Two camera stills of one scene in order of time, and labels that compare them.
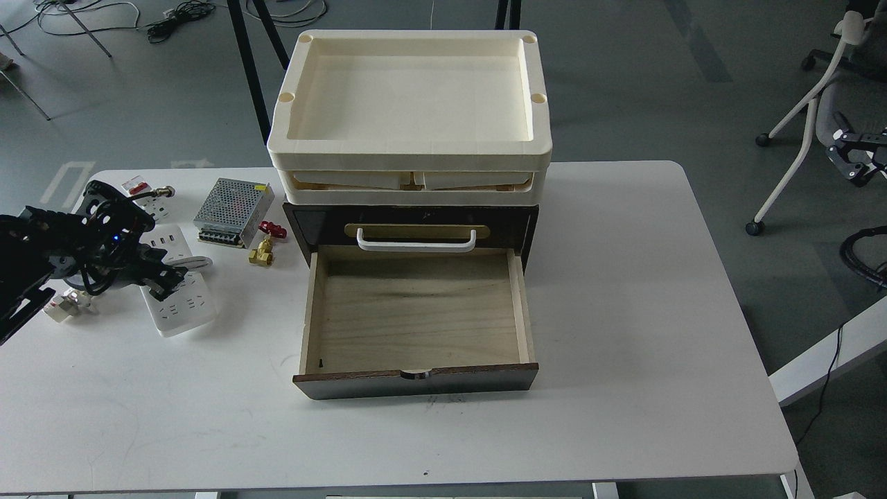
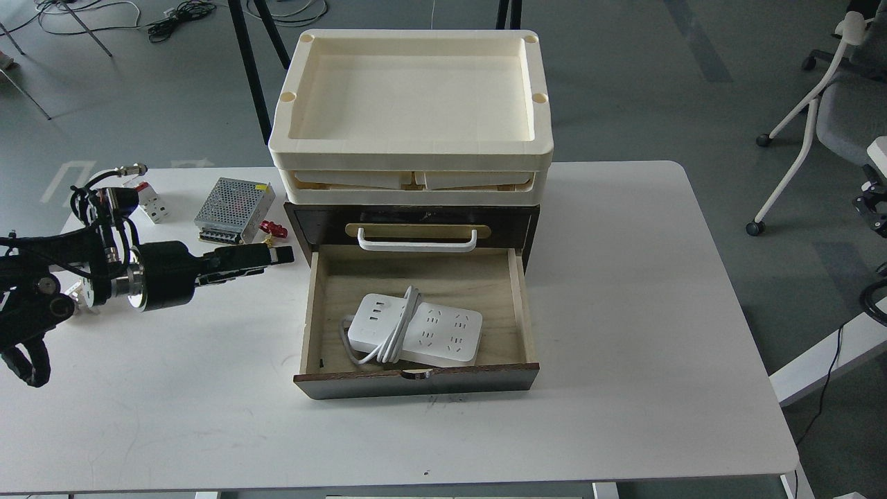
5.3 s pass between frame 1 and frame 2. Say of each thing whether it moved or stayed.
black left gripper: moved
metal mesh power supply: stayed
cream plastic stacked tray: stayed
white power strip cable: moved
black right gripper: moved
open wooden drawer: stayed
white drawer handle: stayed
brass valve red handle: stayed
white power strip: moved
